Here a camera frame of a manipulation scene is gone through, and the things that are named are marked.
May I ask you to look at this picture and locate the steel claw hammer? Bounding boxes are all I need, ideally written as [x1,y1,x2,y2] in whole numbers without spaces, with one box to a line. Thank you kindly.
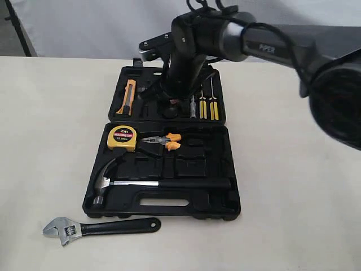
[93,159,231,208]

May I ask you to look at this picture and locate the white backdrop cloth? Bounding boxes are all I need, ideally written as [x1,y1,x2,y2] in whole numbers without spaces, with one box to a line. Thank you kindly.
[11,0,360,59]

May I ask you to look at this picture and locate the black stand pole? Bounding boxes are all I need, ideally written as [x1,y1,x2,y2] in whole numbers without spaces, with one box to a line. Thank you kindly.
[4,0,32,57]

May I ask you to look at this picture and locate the adjustable wrench black handle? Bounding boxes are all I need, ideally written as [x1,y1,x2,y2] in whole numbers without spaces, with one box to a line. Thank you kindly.
[42,217,161,247]

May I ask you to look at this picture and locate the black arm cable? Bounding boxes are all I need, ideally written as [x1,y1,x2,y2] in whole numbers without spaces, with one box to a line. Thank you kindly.
[184,0,314,85]

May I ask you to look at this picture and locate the orange utility knife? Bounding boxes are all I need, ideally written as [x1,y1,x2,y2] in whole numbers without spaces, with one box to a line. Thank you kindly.
[116,79,136,116]

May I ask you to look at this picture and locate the yellow precision screwdriver left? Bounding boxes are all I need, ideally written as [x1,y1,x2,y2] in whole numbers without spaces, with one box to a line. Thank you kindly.
[199,85,207,119]

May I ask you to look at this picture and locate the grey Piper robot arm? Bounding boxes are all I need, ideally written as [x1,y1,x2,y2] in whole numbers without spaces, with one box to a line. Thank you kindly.
[141,8,360,149]

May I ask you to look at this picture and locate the yellow precision screwdriver right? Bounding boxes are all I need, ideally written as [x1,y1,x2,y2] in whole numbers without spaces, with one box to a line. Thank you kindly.
[209,77,219,120]

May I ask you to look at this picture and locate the yellow precision screwdriver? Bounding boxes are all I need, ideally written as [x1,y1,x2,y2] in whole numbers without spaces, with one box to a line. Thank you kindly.
[199,85,207,119]
[209,77,219,120]

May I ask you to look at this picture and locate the yellow tape measure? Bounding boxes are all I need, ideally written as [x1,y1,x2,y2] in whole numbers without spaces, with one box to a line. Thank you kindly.
[107,125,137,152]

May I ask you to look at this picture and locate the black plastic tool case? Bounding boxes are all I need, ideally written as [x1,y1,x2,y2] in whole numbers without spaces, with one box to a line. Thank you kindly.
[82,59,241,220]

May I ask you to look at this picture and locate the clear tester screwdriver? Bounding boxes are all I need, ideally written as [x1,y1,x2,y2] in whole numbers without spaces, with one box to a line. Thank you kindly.
[190,95,196,119]

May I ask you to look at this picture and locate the orange handled pliers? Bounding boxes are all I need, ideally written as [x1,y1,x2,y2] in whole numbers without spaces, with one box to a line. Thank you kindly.
[140,133,182,151]

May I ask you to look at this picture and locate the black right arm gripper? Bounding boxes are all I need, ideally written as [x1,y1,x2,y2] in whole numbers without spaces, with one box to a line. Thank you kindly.
[140,46,206,99]

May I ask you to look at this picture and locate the black PVC electrical tape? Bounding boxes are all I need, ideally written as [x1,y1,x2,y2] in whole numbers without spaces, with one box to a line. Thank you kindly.
[161,99,182,119]

